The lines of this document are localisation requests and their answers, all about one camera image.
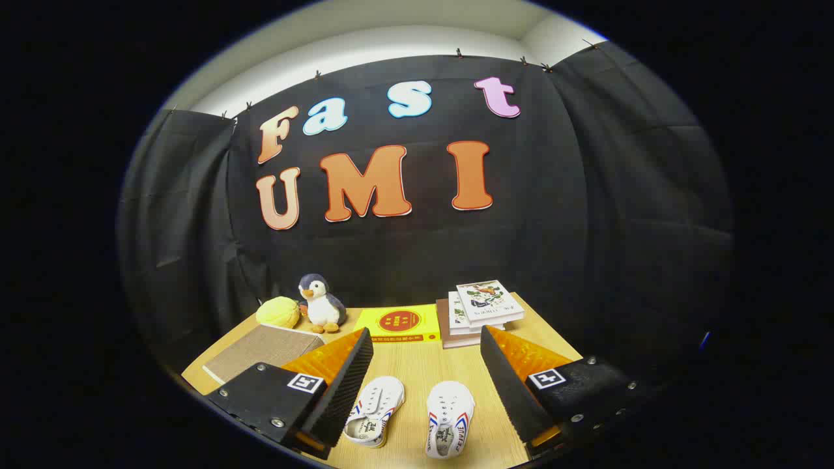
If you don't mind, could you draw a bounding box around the black backdrop cloth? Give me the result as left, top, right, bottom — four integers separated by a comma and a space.
117, 40, 736, 391

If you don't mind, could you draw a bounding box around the penguin plush toy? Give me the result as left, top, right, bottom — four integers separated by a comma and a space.
298, 274, 347, 334

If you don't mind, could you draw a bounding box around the yellow round plush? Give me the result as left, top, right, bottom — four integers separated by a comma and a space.
255, 296, 301, 328

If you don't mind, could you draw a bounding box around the white canvas shoe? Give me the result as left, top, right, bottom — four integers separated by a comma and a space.
425, 381, 476, 460
343, 376, 405, 449

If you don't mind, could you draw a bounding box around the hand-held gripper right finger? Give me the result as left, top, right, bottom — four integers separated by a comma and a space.
480, 325, 655, 460

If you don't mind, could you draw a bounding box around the yellow book with red circle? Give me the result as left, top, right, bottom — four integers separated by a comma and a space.
352, 304, 442, 345

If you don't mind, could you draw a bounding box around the brown fabric storage box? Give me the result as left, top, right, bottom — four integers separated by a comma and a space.
202, 324, 325, 385

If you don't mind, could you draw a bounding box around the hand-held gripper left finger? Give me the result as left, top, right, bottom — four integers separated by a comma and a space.
204, 328, 374, 460

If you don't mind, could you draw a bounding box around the white book with green print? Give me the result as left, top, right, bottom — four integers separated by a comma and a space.
447, 291, 509, 336

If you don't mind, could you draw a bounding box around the white illustrated book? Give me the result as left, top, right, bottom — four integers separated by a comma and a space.
455, 280, 525, 328

